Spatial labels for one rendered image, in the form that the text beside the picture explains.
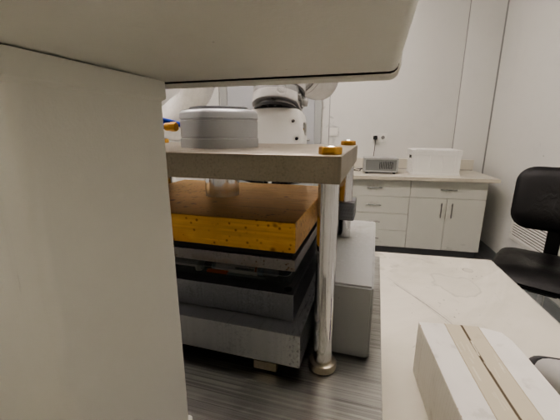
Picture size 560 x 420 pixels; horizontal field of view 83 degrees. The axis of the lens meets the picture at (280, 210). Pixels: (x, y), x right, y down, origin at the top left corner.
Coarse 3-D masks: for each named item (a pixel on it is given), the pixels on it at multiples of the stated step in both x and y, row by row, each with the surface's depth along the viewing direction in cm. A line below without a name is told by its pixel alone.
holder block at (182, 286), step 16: (304, 256) 34; (176, 272) 30; (192, 272) 30; (304, 272) 30; (192, 288) 29; (208, 288) 28; (224, 288) 28; (240, 288) 28; (256, 288) 27; (272, 288) 27; (288, 288) 27; (304, 288) 30; (208, 304) 29; (224, 304) 28; (240, 304) 28; (256, 304) 27; (272, 304) 27; (288, 304) 26; (288, 320) 27
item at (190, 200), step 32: (192, 192) 35; (224, 192) 33; (256, 192) 35; (288, 192) 35; (192, 224) 26; (224, 224) 26; (256, 224) 25; (288, 224) 24; (192, 256) 27; (224, 256) 26; (256, 256) 26; (288, 256) 25
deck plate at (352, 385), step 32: (192, 352) 29; (224, 352) 29; (192, 384) 25; (224, 384) 25; (256, 384) 25; (288, 384) 25; (320, 384) 25; (352, 384) 25; (192, 416) 23; (224, 416) 23; (256, 416) 23; (288, 416) 23; (320, 416) 23; (352, 416) 23
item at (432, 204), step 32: (384, 160) 282; (416, 160) 275; (448, 160) 269; (352, 192) 284; (384, 192) 279; (416, 192) 273; (448, 192) 268; (480, 192) 263; (384, 224) 285; (416, 224) 279; (448, 224) 274; (480, 224) 268
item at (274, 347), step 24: (312, 288) 32; (192, 312) 28; (216, 312) 28; (240, 312) 28; (312, 312) 30; (192, 336) 28; (216, 336) 27; (240, 336) 26; (264, 336) 26; (288, 336) 25; (264, 360) 26; (288, 360) 26
